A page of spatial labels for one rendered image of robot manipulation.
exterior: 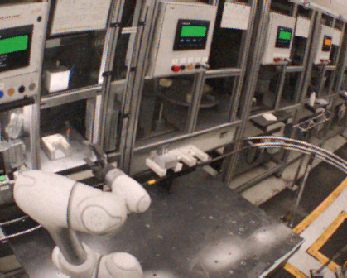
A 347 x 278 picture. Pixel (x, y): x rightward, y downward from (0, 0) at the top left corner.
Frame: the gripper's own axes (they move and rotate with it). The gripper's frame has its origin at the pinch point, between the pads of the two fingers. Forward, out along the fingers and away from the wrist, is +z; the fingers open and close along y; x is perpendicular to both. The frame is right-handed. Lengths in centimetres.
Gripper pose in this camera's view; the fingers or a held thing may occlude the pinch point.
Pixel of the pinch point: (88, 152)
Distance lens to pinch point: 169.4
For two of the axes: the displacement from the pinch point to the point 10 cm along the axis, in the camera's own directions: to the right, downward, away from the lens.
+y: 1.6, -8.7, -4.7
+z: -6.5, -4.5, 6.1
